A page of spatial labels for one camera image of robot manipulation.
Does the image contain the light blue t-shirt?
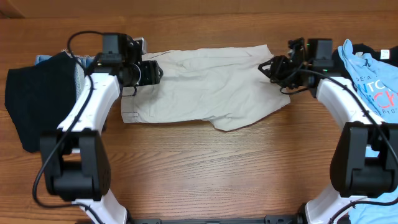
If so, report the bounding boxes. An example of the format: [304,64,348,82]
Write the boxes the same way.
[337,39,397,224]

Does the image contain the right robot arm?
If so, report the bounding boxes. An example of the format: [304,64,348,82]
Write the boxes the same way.
[258,38,397,223]

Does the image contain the black garment right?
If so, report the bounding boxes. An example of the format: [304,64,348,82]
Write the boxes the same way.
[332,44,398,78]

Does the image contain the beige khaki shorts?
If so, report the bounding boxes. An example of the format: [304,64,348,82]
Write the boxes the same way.
[121,45,290,131]

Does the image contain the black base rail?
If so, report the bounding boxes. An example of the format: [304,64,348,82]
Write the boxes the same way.
[132,215,303,224]

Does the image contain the blue denim shorts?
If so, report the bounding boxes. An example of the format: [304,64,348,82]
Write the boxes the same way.
[34,51,78,77]

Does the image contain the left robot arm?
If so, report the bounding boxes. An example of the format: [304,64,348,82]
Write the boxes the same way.
[32,32,164,223]

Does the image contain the black folded garment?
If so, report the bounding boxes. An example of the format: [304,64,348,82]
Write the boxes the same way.
[5,65,76,152]

